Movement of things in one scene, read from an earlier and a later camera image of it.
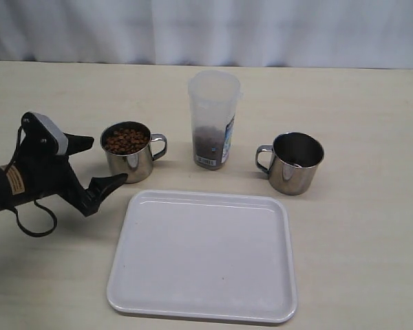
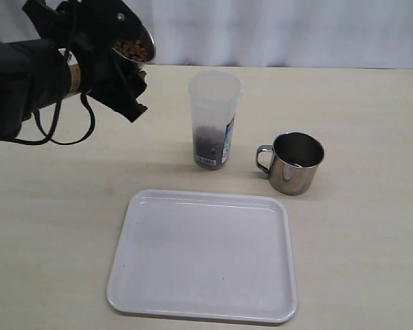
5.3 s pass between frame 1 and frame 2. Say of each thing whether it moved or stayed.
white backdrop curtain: stayed
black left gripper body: moved
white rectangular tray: stayed
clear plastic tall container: stayed
